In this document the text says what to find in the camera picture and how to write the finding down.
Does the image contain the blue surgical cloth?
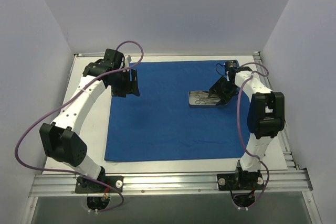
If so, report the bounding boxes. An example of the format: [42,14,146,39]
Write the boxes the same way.
[104,61,250,162]

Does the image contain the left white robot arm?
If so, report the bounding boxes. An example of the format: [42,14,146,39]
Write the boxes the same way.
[39,49,140,192]

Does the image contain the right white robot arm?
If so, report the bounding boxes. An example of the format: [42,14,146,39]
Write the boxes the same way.
[208,60,285,189]

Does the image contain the surgical scissors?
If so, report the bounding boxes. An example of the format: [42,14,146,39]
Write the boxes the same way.
[194,92,219,105]

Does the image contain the metal instrument tray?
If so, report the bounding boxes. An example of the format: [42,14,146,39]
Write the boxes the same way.
[188,91,227,108]

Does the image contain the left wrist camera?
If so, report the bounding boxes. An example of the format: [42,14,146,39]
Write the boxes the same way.
[123,55,132,67]

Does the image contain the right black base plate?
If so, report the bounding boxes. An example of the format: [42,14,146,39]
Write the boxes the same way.
[216,173,264,191]

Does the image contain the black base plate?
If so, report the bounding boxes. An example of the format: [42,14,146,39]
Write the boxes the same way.
[216,173,264,191]
[75,174,124,194]

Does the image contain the front aluminium rail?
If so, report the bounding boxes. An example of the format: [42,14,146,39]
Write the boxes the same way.
[29,169,312,197]

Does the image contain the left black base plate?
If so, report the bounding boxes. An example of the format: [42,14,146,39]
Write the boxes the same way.
[75,174,124,194]

